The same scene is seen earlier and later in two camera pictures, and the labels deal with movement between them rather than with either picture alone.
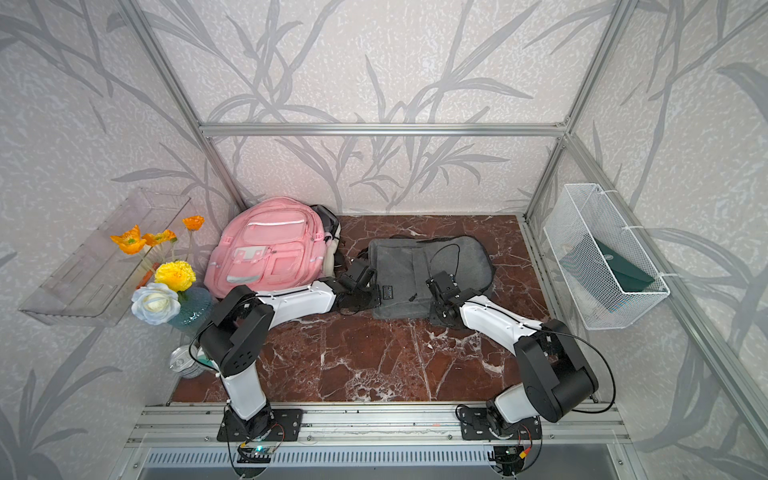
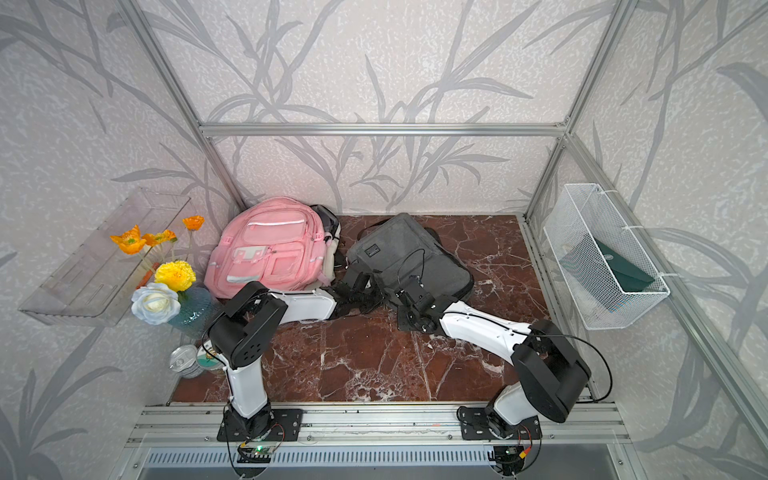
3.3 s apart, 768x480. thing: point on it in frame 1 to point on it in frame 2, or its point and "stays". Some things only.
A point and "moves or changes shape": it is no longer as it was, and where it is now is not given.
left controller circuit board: [259, 454] stays
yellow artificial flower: [177, 274] stays
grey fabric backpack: [402, 266] moves or changes shape
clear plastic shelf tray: [95, 285] stays
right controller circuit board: [508, 459] stays
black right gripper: [433, 311] to [400, 320]
